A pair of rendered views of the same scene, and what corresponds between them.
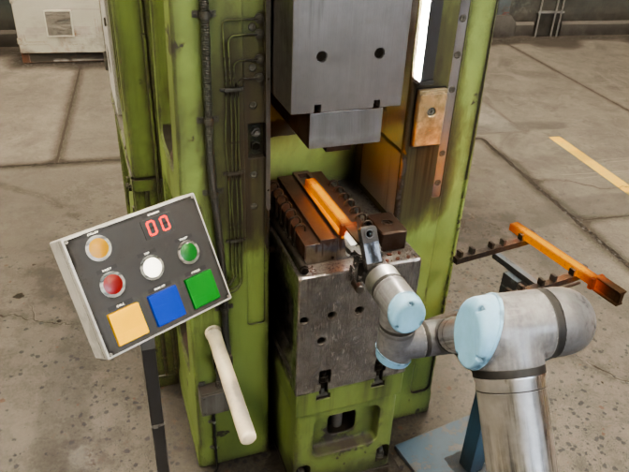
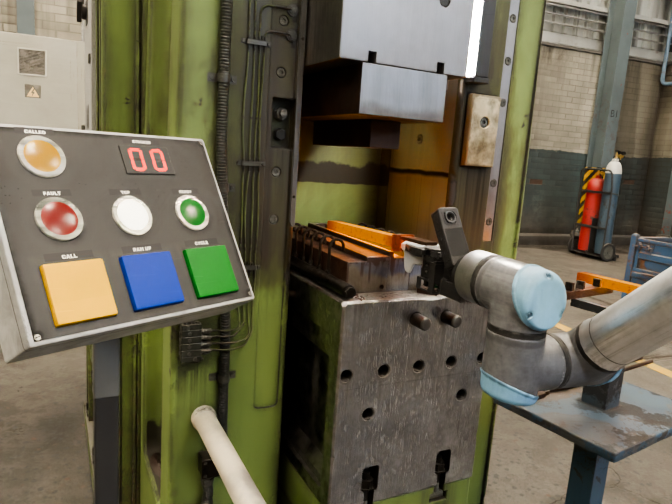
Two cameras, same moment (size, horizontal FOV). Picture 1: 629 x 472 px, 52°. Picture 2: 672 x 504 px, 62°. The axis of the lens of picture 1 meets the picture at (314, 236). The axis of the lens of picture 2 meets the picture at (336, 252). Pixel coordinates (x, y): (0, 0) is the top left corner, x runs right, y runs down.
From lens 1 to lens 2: 86 cm
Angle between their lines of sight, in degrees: 22
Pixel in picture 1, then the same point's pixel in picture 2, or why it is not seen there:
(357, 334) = (414, 407)
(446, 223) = not seen: hidden behind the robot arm
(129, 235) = (99, 157)
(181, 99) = (189, 41)
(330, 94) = (388, 40)
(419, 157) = (470, 184)
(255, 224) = (274, 247)
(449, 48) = (500, 50)
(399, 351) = (528, 369)
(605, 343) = (648, 475)
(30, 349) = not seen: outside the picture
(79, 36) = not seen: hidden behind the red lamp
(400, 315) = (535, 292)
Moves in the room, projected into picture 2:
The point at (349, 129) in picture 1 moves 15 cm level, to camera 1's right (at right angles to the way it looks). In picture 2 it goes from (408, 96) to (481, 102)
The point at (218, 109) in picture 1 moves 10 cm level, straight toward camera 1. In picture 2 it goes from (237, 66) to (242, 59)
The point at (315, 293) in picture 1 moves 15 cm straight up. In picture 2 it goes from (364, 330) to (370, 255)
